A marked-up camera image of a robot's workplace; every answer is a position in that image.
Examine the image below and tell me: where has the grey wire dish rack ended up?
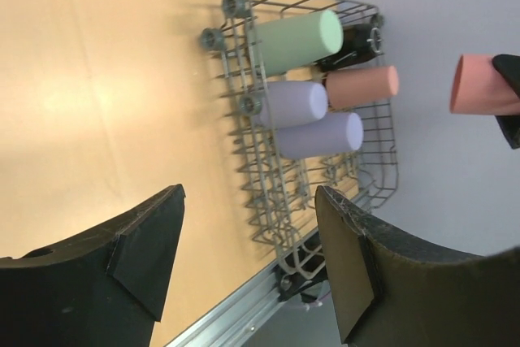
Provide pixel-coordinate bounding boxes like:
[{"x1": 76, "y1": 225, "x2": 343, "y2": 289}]
[{"x1": 201, "y1": 0, "x2": 398, "y2": 280}]

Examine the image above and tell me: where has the green plastic cup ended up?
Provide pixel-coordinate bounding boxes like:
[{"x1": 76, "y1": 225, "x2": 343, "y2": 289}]
[{"x1": 247, "y1": 10, "x2": 344, "y2": 77}]

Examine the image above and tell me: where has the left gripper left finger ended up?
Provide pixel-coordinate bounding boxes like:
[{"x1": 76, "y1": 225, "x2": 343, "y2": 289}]
[{"x1": 1, "y1": 184, "x2": 185, "y2": 346}]

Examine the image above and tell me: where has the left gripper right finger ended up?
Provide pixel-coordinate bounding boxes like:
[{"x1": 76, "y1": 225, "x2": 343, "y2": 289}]
[{"x1": 315, "y1": 186, "x2": 519, "y2": 346}]

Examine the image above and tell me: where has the black white-lined mug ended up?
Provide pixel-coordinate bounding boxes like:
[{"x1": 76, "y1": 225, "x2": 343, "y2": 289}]
[{"x1": 313, "y1": 24, "x2": 383, "y2": 72}]

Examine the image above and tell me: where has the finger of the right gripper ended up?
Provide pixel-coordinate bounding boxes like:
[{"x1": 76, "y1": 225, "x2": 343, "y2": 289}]
[
  {"x1": 492, "y1": 54, "x2": 520, "y2": 98},
  {"x1": 496, "y1": 115, "x2": 520, "y2": 150}
]

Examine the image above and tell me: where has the pink cup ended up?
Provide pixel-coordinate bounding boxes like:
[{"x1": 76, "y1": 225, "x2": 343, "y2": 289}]
[
  {"x1": 449, "y1": 54, "x2": 519, "y2": 116},
  {"x1": 324, "y1": 66, "x2": 399, "y2": 110}
]

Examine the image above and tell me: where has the purple cup small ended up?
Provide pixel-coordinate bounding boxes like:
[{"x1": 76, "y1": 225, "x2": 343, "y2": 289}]
[{"x1": 252, "y1": 80, "x2": 328, "y2": 128}]

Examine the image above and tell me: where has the aluminium front rail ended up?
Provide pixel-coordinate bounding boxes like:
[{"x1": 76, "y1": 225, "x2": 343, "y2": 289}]
[{"x1": 162, "y1": 224, "x2": 326, "y2": 347}]

